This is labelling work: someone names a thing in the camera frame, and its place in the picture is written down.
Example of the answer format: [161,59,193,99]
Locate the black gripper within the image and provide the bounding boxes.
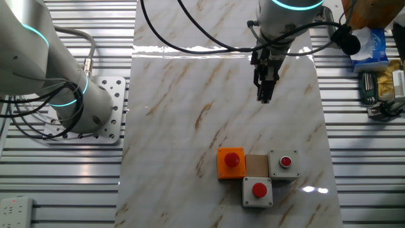
[251,47,287,104]

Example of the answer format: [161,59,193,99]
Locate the small wooden block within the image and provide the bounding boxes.
[245,154,270,178]

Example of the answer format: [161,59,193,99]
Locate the grey box small red button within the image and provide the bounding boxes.
[267,148,301,181]

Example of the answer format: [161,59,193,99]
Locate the orange box red mushroom button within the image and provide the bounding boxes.
[216,147,247,181]

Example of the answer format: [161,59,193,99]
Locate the marble pattern mat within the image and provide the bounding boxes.
[113,0,344,228]

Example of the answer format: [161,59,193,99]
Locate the green hex key set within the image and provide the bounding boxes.
[359,71,379,106]

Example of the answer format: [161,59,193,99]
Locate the grey box large red button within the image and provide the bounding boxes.
[242,176,274,209]

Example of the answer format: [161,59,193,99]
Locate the blue tissue pack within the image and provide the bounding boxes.
[349,27,390,73]

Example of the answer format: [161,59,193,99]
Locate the brown cardboard box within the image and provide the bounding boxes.
[340,0,405,31]

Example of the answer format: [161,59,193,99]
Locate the black upright bar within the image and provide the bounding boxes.
[391,22,405,63]

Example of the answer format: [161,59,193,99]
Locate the white power strip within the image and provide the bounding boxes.
[0,196,35,228]

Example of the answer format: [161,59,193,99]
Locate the thin grey cable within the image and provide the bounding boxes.
[246,19,338,58]

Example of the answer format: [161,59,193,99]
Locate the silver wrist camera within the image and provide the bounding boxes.
[316,5,338,48]

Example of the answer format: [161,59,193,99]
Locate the black cable wrap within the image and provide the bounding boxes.
[330,25,361,56]

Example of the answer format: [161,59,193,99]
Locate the metal clamp with black cable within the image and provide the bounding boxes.
[366,99,405,120]

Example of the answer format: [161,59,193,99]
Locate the silver ribbed camera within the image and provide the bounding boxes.
[391,69,405,103]

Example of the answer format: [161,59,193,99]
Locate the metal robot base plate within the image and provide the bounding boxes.
[42,75,127,146]

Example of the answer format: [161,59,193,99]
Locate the grey cable metal connector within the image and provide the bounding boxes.
[53,25,97,79]

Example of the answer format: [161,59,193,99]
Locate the black base cable loop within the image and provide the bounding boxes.
[0,80,85,141]

